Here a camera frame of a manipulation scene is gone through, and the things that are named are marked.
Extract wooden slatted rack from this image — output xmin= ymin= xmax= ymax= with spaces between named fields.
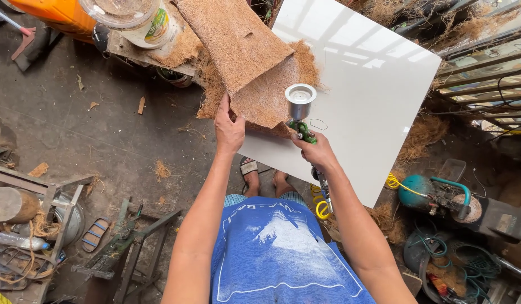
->
xmin=429 ymin=34 xmax=521 ymax=132

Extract person's blue printed shirt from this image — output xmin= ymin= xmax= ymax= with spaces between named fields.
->
xmin=210 ymin=196 xmax=377 ymax=304

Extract white plastic bucket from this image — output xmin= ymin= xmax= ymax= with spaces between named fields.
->
xmin=78 ymin=0 xmax=185 ymax=50

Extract person's left hand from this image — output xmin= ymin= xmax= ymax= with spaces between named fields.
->
xmin=214 ymin=92 xmax=247 ymax=157

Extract yellow coiled air hose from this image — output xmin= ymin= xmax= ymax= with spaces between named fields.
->
xmin=310 ymin=172 xmax=430 ymax=220

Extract heap of loose coconut fibre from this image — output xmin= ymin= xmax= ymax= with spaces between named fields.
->
xmin=395 ymin=113 xmax=450 ymax=166

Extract rusty metal frame table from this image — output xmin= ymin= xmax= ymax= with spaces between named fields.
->
xmin=0 ymin=164 xmax=95 ymax=304

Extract clear plastic bottle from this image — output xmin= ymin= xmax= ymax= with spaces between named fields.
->
xmin=0 ymin=231 xmax=51 ymax=252

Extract round metal basin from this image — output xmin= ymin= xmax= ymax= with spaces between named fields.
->
xmin=53 ymin=193 xmax=86 ymax=248

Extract flat wood chip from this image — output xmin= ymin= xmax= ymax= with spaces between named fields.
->
xmin=28 ymin=162 xmax=50 ymax=178

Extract blue striped sandal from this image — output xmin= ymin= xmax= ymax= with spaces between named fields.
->
xmin=82 ymin=217 xmax=112 ymax=253

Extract clear plastic tub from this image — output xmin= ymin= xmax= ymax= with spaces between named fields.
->
xmin=437 ymin=158 xmax=467 ymax=183

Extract orange plastic container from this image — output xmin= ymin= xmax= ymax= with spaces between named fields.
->
xmin=7 ymin=0 xmax=96 ymax=45

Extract brown coconut fibre mat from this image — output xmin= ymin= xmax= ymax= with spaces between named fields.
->
xmin=176 ymin=0 xmax=329 ymax=140

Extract green spray gun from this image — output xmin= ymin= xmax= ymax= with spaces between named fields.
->
xmin=284 ymin=83 xmax=333 ymax=213

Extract person's checked shorts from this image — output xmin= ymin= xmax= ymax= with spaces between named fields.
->
xmin=224 ymin=191 xmax=307 ymax=209

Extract dark metal block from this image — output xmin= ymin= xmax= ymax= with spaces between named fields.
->
xmin=471 ymin=196 xmax=521 ymax=246

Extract green coiled hose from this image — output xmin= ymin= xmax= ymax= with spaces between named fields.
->
xmin=406 ymin=228 xmax=504 ymax=304

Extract teal motor machine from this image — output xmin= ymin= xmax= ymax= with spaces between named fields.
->
xmin=397 ymin=174 xmax=483 ymax=223

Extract red-handled floor tool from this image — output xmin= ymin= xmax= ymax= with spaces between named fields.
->
xmin=0 ymin=5 xmax=37 ymax=61

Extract person's right hand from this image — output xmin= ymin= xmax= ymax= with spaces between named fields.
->
xmin=291 ymin=130 xmax=340 ymax=173

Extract wooden plank under bucket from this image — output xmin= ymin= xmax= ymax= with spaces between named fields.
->
xmin=106 ymin=30 xmax=198 ymax=77

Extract dark metal stand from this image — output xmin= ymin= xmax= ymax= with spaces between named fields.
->
xmin=71 ymin=198 xmax=183 ymax=304

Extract white glossy board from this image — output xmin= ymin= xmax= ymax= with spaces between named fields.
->
xmin=237 ymin=0 xmax=443 ymax=209

